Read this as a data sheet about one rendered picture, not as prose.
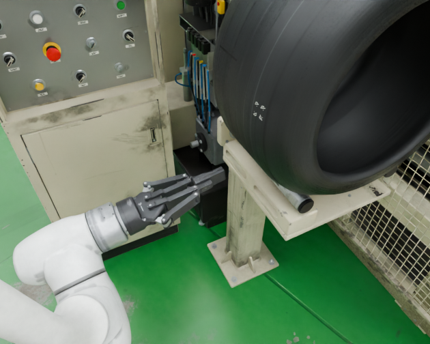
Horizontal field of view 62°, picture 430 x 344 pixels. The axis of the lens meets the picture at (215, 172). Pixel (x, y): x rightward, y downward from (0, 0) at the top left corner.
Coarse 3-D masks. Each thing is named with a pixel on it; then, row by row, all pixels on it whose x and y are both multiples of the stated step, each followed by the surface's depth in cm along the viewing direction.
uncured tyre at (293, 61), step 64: (256, 0) 63; (320, 0) 54; (384, 0) 52; (256, 64) 62; (320, 64) 55; (384, 64) 100; (256, 128) 66; (320, 128) 106; (384, 128) 98; (320, 192) 80
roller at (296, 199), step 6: (282, 186) 91; (288, 192) 89; (294, 192) 88; (288, 198) 90; (294, 198) 88; (300, 198) 87; (306, 198) 87; (294, 204) 88; (300, 204) 86; (306, 204) 86; (312, 204) 87; (300, 210) 87; (306, 210) 88
